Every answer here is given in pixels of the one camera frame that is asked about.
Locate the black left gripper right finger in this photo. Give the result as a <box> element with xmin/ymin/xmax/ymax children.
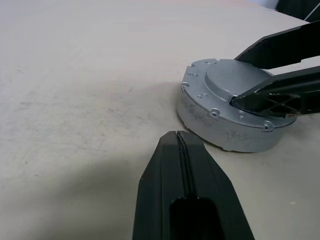
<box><xmin>178</xmin><ymin>131</ymin><xmax>256</xmax><ymax>240</ymax></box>

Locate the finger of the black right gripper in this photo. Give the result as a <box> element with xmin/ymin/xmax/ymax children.
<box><xmin>229</xmin><ymin>65</ymin><xmax>320</xmax><ymax>119</ymax></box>
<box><xmin>233</xmin><ymin>19</ymin><xmax>320</xmax><ymax>70</ymax></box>

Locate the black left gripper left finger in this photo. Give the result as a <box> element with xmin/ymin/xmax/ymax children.
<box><xmin>131</xmin><ymin>130</ymin><xmax>190</xmax><ymax>240</ymax></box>

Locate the silver motor housing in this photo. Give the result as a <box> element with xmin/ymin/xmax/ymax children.
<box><xmin>176</xmin><ymin>96</ymin><xmax>285</xmax><ymax>153</ymax></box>

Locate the silver motor lid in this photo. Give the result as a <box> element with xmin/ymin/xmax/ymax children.
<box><xmin>180</xmin><ymin>57</ymin><xmax>299</xmax><ymax>133</ymax></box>

